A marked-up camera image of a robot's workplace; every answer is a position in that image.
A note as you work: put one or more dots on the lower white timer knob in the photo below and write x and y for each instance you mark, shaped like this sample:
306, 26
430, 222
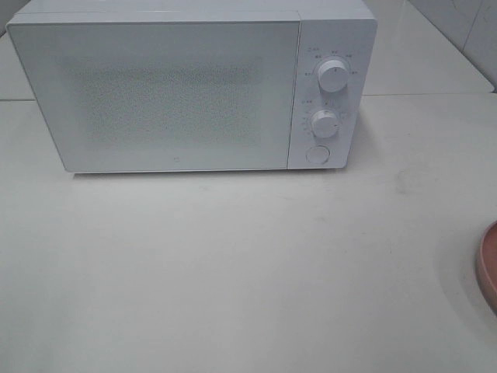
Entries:
324, 124

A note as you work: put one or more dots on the upper white power knob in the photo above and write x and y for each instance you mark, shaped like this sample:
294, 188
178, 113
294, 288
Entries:
333, 74

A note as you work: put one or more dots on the round white door-release button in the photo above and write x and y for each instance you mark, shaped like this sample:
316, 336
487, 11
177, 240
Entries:
318, 155

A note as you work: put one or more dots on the white microwave door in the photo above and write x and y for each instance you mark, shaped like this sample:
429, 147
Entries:
163, 97

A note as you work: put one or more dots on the white microwave oven body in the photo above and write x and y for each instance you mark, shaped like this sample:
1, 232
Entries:
327, 29

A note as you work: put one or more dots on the pink round plate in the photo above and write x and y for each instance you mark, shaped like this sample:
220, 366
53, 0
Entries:
486, 266

